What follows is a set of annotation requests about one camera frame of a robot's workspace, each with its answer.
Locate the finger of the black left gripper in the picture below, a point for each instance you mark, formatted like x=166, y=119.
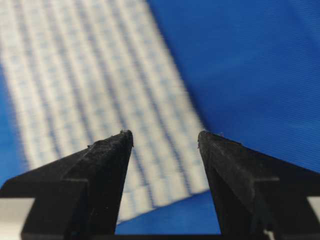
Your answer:
x=257, y=196
x=77, y=197

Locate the blue striped white towel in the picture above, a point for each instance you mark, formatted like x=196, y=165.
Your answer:
x=79, y=71

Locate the blue table cloth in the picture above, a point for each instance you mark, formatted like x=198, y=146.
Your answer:
x=251, y=69

